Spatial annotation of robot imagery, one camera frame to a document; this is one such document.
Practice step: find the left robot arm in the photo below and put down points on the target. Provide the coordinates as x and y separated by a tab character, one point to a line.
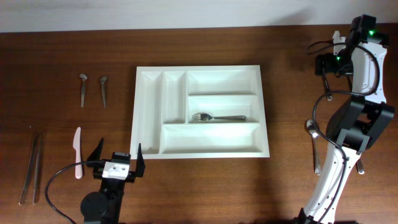
104	205

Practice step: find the steel tongs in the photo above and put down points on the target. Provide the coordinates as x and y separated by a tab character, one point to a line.
33	171

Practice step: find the pink plastic knife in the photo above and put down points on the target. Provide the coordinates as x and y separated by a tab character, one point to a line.
77	148

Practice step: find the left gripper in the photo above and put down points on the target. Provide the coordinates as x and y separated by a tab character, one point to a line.
140	167

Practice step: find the white plastic cutlery tray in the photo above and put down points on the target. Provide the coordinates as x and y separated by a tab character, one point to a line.
165	98

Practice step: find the steel fork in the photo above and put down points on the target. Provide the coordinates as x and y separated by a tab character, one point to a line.
326	88
208	117

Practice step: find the small steel spoon right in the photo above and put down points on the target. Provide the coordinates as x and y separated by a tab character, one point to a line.
103	89

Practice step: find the small steel spoon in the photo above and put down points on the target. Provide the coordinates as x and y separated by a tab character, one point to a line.
83	88
103	89

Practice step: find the small steel spoon left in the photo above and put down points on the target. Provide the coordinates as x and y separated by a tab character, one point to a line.
83	88

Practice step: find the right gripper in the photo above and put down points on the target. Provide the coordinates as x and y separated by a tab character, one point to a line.
329	65

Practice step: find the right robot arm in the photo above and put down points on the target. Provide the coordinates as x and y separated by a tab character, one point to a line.
358	123

